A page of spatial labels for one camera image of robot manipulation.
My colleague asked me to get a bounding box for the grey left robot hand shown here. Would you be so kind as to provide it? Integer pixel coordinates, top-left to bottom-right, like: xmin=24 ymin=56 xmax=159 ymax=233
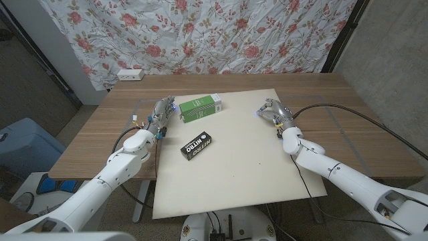
xmin=146 ymin=95 xmax=177 ymax=135

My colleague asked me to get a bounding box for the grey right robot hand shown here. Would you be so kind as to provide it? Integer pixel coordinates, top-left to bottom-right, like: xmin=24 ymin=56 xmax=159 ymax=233
xmin=256 ymin=98 xmax=298 ymax=133

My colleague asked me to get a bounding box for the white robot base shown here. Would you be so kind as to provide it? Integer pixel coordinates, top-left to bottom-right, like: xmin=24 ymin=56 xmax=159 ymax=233
xmin=180 ymin=206 xmax=278 ymax=241

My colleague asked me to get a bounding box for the green and white carton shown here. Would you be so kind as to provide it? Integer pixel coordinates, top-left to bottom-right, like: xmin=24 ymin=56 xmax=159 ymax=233
xmin=179 ymin=93 xmax=223 ymax=124

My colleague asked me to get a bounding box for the black NITRO box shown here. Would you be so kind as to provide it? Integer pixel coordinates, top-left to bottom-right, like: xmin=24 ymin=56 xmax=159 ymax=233
xmin=180 ymin=131 xmax=213 ymax=161

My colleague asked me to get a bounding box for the white power strip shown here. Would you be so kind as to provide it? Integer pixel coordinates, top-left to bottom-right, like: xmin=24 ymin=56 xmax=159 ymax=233
xmin=116 ymin=68 xmax=145 ymax=82

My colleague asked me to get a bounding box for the beige rectangular mat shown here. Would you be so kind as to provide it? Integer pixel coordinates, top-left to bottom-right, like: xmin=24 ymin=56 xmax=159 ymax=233
xmin=152 ymin=88 xmax=328 ymax=220

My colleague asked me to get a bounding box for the grey table leg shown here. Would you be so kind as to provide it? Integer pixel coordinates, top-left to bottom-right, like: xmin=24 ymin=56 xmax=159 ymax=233
xmin=132 ymin=179 xmax=151 ymax=224
xmin=307 ymin=197 xmax=325 ymax=224

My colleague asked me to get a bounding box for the floral backdrop cloth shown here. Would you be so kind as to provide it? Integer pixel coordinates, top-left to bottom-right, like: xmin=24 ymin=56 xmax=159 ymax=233
xmin=37 ymin=0 xmax=358 ymax=92

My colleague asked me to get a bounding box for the black backdrop stand pole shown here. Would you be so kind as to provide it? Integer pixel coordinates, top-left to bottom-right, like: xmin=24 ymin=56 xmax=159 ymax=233
xmin=321 ymin=0 xmax=370 ymax=74
xmin=0 ymin=0 xmax=84 ymax=108

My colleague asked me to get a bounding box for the white and blue bag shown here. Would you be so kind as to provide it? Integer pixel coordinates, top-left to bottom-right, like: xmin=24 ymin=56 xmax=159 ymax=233
xmin=9 ymin=172 xmax=80 ymax=215

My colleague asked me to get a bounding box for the blue plastic bin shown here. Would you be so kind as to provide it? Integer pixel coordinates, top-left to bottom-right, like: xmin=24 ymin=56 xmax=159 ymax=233
xmin=0 ymin=116 xmax=67 ymax=180

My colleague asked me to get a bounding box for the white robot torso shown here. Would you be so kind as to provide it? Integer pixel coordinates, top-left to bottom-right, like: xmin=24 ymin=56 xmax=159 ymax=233
xmin=0 ymin=230 xmax=136 ymax=241

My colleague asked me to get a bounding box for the brown wooden furniture piece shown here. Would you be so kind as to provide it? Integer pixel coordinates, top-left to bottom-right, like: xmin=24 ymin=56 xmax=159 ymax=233
xmin=0 ymin=197 xmax=36 ymax=234

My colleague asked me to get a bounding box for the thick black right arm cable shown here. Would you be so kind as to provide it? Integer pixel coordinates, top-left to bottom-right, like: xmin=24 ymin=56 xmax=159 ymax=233
xmin=292 ymin=103 xmax=428 ymax=161

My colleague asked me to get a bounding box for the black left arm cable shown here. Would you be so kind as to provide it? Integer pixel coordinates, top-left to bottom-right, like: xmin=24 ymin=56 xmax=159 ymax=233
xmin=112 ymin=126 xmax=151 ymax=209

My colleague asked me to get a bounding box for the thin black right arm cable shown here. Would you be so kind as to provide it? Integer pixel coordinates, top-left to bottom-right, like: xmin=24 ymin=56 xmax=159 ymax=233
xmin=290 ymin=154 xmax=411 ymax=236

